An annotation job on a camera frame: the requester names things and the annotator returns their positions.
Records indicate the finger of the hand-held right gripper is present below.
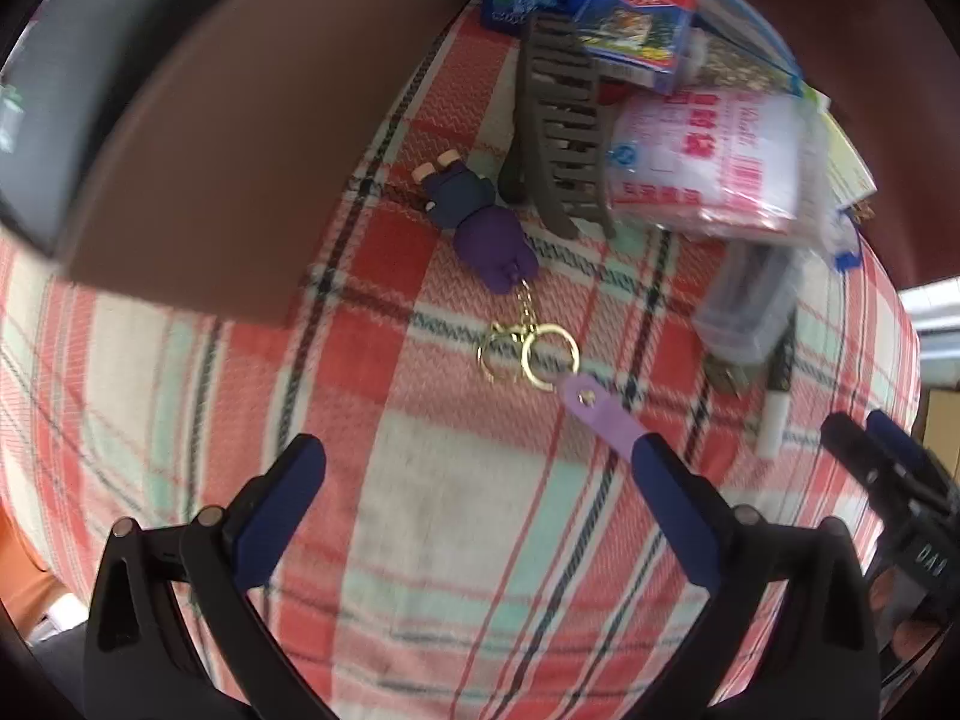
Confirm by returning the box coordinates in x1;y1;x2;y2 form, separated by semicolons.
865;409;953;500
820;412;912;518

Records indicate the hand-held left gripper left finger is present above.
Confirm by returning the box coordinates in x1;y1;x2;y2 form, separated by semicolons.
84;433;338;720

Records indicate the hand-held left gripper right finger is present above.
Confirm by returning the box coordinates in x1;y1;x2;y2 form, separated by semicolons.
630;433;880;720

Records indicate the red printed plastic bag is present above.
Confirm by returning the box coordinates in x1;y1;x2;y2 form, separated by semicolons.
604;86;833;242

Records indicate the purple figure keychain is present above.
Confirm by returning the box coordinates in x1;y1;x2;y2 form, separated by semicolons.
418;152;646;466

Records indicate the red cardboard box container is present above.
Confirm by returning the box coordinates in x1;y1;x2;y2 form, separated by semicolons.
0;0;488;327

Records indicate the black and white pen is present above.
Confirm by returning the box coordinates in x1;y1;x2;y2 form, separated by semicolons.
754;313;801;461

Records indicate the small clear plastic box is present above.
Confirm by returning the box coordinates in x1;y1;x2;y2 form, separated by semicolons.
692;244;809;368

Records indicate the red plaid cloth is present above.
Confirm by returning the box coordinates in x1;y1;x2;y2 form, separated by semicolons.
0;0;922;720

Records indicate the yellow green paper packet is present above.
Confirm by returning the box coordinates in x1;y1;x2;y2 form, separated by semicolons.
806;82;878;212

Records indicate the brown hair claw clip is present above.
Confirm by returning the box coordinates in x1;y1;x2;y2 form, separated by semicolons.
499;15;623;241

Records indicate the seed packet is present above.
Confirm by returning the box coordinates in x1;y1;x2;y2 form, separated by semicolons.
694;34;785;95

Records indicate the clear blue-rimmed bag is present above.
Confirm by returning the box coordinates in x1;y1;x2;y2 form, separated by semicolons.
658;0;807;91

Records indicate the playing card box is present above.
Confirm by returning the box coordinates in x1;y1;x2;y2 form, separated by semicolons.
574;0;700;96

